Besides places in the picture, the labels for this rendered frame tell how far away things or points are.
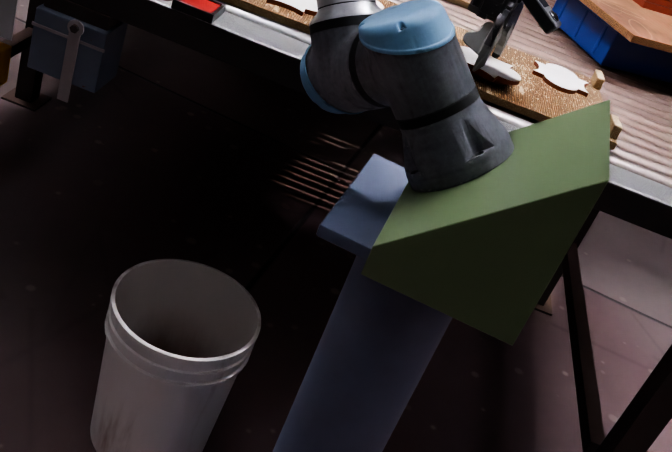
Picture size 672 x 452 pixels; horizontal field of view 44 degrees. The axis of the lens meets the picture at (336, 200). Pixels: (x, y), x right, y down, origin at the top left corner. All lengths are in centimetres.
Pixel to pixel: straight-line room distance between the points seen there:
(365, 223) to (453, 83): 22
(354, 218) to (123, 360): 66
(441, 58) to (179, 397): 89
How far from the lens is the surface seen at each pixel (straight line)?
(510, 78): 162
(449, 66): 109
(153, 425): 173
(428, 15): 108
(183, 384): 163
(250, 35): 149
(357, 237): 111
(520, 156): 111
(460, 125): 110
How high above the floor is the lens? 144
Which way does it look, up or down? 29 degrees down
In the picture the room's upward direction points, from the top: 22 degrees clockwise
